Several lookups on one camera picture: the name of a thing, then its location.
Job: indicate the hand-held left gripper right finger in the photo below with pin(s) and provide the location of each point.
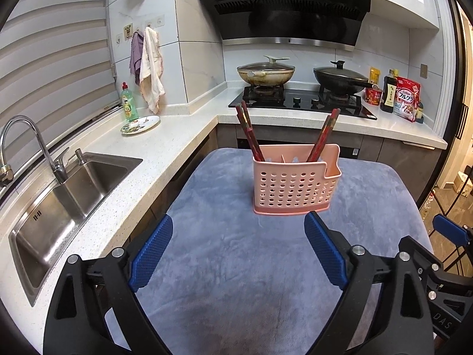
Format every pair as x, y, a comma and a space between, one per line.
325, 251

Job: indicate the purple towel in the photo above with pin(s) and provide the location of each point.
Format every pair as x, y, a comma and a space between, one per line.
136, 55

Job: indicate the red instant noodle cup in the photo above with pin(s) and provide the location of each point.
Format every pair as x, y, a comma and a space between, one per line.
373, 96

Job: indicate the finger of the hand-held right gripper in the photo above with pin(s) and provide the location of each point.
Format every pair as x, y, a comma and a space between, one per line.
449, 229
425, 253

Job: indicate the sink soap dispenser pump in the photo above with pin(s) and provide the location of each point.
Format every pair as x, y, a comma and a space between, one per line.
80, 158

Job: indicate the dark soy sauce bottle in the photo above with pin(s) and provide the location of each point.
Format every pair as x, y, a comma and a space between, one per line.
388, 96

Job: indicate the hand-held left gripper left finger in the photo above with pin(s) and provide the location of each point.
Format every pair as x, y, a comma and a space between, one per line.
151, 253

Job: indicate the beige wok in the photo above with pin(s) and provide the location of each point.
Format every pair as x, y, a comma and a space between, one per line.
266, 78

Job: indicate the chrome faucet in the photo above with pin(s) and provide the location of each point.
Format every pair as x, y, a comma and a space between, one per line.
59, 170

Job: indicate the black range hood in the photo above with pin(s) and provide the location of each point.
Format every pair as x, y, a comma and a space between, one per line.
288, 7

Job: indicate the green dish soap bottle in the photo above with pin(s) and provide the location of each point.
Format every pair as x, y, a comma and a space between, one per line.
129, 107

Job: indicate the white wall outlet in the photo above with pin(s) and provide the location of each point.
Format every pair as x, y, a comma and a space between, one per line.
159, 21

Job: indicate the white window blind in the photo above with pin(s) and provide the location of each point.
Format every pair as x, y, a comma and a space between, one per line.
55, 63

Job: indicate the yellow seasoning packet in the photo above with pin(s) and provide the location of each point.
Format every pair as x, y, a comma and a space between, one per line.
375, 75

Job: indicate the glass sliding door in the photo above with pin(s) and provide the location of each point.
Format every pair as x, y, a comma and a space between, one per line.
463, 118

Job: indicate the stainless steel sink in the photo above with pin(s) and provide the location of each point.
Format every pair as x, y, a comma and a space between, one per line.
74, 199

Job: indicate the red and white cereal bag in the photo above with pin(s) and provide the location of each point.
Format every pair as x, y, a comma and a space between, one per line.
406, 100

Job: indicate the black wok lid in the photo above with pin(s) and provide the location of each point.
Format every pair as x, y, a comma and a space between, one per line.
338, 71

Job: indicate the patterned plate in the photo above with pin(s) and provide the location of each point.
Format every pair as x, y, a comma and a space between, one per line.
142, 125

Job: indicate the brown base cabinet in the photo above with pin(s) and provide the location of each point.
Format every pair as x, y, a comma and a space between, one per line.
388, 155

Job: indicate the grey wall switch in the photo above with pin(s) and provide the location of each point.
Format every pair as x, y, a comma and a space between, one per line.
424, 70

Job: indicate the cream towel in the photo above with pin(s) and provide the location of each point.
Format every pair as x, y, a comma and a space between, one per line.
151, 70

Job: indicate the glass wok lid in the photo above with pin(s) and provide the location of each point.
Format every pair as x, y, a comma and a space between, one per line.
266, 66

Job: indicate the black gas stove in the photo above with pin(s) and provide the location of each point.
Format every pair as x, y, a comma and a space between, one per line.
306, 106

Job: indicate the pink perforated utensil holder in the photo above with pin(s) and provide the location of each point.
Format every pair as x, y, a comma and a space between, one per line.
288, 188

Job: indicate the black wok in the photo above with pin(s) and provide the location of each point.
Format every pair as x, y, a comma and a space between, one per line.
340, 85

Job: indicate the blue-grey plush blanket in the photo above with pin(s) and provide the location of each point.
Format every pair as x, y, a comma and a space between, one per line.
240, 266

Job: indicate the cartoon wall hook sticker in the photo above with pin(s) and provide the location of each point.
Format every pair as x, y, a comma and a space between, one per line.
128, 30

